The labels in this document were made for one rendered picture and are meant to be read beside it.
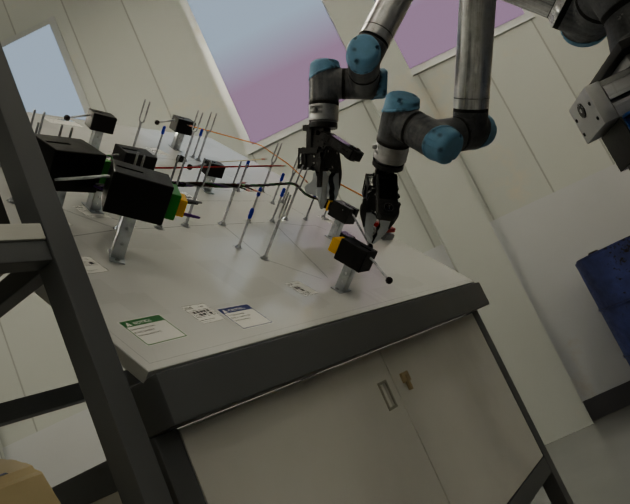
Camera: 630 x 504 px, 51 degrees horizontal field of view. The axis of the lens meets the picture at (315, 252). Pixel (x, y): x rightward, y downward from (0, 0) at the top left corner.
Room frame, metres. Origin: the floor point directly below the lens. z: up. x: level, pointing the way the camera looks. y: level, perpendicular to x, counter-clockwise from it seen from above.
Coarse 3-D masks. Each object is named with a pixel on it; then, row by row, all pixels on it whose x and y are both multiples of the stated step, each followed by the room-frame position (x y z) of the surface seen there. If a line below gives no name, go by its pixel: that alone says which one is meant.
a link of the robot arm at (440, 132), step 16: (416, 112) 1.31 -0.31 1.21; (416, 128) 1.29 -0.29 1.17; (432, 128) 1.28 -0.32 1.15; (448, 128) 1.27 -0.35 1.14; (464, 128) 1.33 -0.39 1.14; (416, 144) 1.30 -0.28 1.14; (432, 144) 1.28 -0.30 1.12; (448, 144) 1.27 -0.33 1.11; (464, 144) 1.34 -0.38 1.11; (432, 160) 1.32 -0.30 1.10; (448, 160) 1.30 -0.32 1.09
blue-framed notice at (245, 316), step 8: (224, 312) 0.99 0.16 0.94; (232, 312) 1.00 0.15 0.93; (240, 312) 1.01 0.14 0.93; (248, 312) 1.02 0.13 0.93; (256, 312) 1.03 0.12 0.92; (232, 320) 0.97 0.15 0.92; (240, 320) 0.98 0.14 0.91; (248, 320) 1.00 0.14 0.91; (256, 320) 1.01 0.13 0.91; (264, 320) 1.02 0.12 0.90
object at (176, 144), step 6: (156, 120) 1.68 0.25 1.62; (168, 120) 1.70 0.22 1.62; (174, 120) 1.71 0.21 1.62; (180, 120) 1.70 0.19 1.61; (186, 120) 1.71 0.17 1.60; (174, 126) 1.71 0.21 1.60; (180, 126) 1.71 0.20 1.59; (186, 126) 1.72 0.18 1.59; (180, 132) 1.72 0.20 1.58; (186, 132) 1.73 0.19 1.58; (174, 138) 1.75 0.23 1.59; (168, 144) 1.77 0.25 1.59; (174, 144) 1.75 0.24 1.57; (180, 144) 1.76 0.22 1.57; (180, 150) 1.76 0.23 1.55
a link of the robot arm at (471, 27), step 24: (480, 0) 1.24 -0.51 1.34; (480, 24) 1.26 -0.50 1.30; (456, 48) 1.31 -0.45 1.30; (480, 48) 1.28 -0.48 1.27; (456, 72) 1.33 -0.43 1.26; (480, 72) 1.30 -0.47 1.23; (456, 96) 1.34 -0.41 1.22; (480, 96) 1.33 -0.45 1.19; (480, 120) 1.35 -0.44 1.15; (480, 144) 1.39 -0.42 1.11
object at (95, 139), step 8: (88, 112) 1.39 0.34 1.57; (96, 112) 1.38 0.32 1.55; (104, 112) 1.41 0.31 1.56; (88, 120) 1.39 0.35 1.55; (96, 120) 1.38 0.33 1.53; (104, 120) 1.39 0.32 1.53; (112, 120) 1.41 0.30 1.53; (96, 128) 1.39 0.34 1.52; (104, 128) 1.41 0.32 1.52; (112, 128) 1.42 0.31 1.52; (96, 136) 1.42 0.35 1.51; (96, 144) 1.43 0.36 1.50
